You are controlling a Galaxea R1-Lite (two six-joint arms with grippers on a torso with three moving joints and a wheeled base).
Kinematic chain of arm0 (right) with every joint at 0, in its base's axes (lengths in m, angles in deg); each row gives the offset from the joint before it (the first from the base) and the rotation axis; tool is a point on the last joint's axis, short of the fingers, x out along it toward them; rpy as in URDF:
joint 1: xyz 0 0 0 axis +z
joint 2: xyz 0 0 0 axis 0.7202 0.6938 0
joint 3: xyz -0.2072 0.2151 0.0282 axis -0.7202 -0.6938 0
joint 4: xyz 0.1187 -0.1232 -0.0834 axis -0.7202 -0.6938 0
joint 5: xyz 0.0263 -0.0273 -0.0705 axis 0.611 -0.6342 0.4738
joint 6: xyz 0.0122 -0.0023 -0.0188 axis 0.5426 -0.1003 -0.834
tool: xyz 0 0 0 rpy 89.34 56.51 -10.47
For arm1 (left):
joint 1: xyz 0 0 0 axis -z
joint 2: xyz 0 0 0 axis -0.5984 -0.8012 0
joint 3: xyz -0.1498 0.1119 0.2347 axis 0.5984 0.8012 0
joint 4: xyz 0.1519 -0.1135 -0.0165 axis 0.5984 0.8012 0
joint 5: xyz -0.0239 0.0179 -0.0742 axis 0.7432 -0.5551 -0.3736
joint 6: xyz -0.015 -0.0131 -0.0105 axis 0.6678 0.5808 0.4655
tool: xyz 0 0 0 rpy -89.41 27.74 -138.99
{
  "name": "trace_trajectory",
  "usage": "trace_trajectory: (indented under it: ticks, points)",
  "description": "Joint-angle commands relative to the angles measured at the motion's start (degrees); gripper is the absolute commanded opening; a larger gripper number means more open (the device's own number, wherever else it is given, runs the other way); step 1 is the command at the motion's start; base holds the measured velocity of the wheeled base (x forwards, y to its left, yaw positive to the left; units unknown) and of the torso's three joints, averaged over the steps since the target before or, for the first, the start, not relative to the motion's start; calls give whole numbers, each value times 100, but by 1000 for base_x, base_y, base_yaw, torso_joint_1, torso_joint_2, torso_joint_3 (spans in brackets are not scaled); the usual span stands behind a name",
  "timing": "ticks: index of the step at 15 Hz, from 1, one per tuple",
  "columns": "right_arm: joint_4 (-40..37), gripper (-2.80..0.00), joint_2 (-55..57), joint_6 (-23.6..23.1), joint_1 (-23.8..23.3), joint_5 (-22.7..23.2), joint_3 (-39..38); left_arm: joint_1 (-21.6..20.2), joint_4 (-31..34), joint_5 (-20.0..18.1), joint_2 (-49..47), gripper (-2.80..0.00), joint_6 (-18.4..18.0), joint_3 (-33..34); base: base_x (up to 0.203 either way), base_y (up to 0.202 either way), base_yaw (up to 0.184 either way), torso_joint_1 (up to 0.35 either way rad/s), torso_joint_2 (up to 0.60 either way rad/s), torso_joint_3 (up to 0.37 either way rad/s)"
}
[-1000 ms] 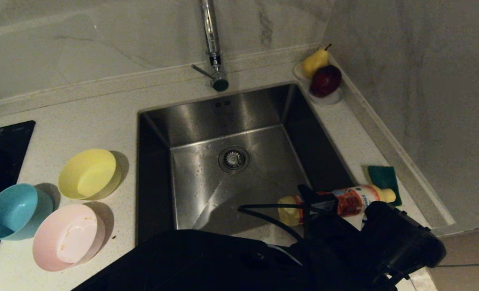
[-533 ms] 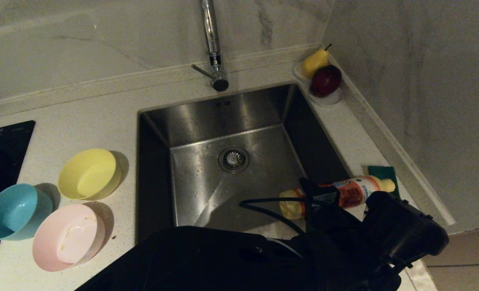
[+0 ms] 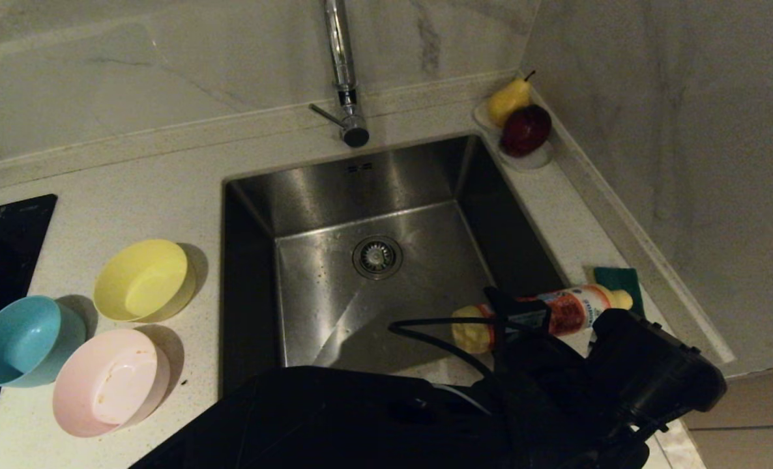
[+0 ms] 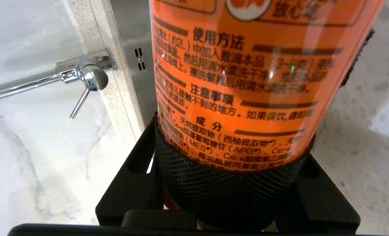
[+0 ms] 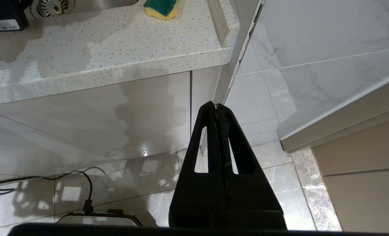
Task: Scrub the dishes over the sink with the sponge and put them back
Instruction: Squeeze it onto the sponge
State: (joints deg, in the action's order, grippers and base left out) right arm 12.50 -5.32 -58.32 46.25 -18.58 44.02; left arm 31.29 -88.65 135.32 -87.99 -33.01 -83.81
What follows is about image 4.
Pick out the stainless steel sink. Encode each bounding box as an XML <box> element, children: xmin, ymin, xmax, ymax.
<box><xmin>109</xmin><ymin>0</ymin><xmax>159</xmax><ymax>129</ymax></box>

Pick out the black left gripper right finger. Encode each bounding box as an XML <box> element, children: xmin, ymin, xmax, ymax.
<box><xmin>275</xmin><ymin>29</ymin><xmax>375</xmax><ymax>231</ymax></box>

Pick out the orange dish soap bottle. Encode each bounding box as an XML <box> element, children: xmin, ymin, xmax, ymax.
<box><xmin>149</xmin><ymin>0</ymin><xmax>387</xmax><ymax>230</ymax></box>

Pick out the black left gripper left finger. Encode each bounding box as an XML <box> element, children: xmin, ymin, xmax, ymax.
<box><xmin>95</xmin><ymin>113</ymin><xmax>165</xmax><ymax>227</ymax></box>

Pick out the chrome faucet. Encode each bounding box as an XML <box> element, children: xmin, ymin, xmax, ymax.
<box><xmin>0</xmin><ymin>48</ymin><xmax>116</xmax><ymax>119</ymax></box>

